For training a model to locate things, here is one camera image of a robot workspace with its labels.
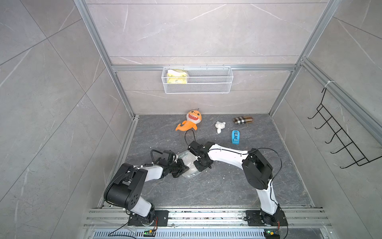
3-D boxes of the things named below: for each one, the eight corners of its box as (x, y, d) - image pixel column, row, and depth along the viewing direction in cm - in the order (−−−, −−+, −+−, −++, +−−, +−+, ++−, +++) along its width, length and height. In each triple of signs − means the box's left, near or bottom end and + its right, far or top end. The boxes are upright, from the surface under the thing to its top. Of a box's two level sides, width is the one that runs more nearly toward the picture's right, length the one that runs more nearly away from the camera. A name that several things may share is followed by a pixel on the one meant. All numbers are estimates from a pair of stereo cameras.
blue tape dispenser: (232, 144, 104) (233, 141, 101) (230, 133, 111) (230, 130, 108) (241, 144, 104) (242, 141, 101) (238, 133, 111) (239, 130, 108)
